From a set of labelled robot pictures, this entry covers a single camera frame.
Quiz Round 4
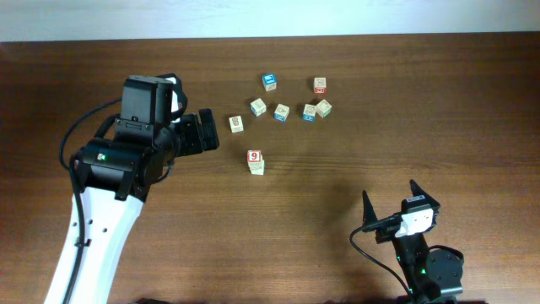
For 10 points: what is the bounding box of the blue number five block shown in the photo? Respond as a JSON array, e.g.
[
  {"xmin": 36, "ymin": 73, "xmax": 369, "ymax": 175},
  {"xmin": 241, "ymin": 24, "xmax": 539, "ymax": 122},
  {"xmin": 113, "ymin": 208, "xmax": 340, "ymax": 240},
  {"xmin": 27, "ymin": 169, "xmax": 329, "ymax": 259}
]
[{"xmin": 250, "ymin": 98, "xmax": 267, "ymax": 117}]

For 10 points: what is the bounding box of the red letter I block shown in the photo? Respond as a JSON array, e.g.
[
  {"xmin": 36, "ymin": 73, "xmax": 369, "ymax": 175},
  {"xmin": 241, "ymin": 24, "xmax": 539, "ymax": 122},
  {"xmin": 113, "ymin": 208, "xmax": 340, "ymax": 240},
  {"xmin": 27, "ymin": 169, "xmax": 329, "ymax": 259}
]
[{"xmin": 247, "ymin": 150, "xmax": 262, "ymax": 163}]

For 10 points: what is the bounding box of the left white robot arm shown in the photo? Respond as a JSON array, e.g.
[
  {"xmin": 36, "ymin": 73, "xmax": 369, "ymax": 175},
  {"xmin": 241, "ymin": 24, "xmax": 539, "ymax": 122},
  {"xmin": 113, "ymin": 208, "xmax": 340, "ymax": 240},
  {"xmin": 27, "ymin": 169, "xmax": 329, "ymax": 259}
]
[{"xmin": 46, "ymin": 73, "xmax": 219, "ymax": 303}]

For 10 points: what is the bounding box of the plain wooden drawing block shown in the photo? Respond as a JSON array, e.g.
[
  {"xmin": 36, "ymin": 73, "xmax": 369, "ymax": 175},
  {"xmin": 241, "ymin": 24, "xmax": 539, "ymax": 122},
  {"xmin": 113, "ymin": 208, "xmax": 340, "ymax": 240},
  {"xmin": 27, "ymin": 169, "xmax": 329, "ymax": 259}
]
[{"xmin": 248, "ymin": 160, "xmax": 265, "ymax": 176}]

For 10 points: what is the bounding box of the blue edge wooden block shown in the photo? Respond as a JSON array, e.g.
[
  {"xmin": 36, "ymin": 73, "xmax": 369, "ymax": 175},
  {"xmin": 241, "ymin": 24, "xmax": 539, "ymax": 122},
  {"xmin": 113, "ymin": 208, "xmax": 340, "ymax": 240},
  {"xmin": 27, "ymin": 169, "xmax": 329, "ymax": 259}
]
[{"xmin": 302, "ymin": 104, "xmax": 316, "ymax": 122}]

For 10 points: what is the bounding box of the green drawing wooden block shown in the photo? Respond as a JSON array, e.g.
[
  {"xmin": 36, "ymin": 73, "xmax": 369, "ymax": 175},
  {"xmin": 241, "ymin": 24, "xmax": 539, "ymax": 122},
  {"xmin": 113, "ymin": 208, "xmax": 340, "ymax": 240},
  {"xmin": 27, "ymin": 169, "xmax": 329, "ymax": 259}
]
[{"xmin": 316, "ymin": 100, "xmax": 332, "ymax": 118}]

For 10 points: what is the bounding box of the yellow snake wooden block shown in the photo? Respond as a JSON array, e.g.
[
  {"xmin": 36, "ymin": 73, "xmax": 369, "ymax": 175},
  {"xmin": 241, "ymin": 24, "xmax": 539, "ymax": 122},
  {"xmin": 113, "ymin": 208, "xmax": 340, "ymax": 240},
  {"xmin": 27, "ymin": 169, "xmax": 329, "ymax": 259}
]
[{"xmin": 229, "ymin": 116, "xmax": 244, "ymax": 133}]

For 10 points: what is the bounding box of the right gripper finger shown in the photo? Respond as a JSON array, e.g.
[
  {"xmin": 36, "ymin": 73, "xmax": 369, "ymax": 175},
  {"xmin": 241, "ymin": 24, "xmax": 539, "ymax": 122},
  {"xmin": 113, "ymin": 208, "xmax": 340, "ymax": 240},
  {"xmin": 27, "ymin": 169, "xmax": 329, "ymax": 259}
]
[
  {"xmin": 409, "ymin": 179, "xmax": 440, "ymax": 208},
  {"xmin": 362, "ymin": 190, "xmax": 378, "ymax": 225}
]

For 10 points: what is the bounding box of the red framed far block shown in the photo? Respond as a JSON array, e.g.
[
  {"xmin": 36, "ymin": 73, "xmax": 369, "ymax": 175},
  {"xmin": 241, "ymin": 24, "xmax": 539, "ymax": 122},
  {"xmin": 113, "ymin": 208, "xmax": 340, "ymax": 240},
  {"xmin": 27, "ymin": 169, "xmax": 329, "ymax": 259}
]
[{"xmin": 313, "ymin": 77, "xmax": 327, "ymax": 94}]

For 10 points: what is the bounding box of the blue letter D block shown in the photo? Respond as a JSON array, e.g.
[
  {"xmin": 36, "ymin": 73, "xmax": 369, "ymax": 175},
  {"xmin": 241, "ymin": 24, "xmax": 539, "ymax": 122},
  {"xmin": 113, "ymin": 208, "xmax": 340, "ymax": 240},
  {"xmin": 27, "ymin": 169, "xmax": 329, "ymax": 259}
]
[{"xmin": 274, "ymin": 104, "xmax": 289, "ymax": 122}]

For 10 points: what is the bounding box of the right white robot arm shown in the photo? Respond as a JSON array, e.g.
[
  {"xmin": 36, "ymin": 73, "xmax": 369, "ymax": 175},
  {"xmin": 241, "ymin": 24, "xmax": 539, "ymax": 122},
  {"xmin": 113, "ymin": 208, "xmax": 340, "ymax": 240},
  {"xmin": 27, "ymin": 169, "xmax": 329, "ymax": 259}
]
[{"xmin": 349, "ymin": 180, "xmax": 465, "ymax": 303}]

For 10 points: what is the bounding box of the blue top leaf block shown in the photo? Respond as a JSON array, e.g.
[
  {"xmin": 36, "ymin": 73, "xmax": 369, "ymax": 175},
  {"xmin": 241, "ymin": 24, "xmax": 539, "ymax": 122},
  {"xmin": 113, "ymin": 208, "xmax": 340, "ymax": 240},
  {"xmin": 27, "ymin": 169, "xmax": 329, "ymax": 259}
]
[{"xmin": 262, "ymin": 73, "xmax": 277, "ymax": 91}]

